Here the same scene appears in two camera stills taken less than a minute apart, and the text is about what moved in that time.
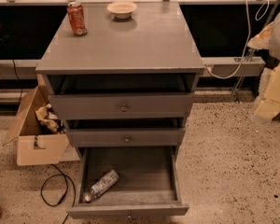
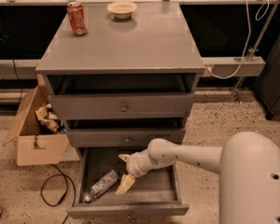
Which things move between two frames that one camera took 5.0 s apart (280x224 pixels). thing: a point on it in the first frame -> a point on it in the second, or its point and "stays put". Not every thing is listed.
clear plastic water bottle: x=96 y=189 stays put
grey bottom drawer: x=147 y=186 stays put
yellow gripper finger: x=277 y=92 -> x=137 y=164
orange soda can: x=76 y=11 stays put
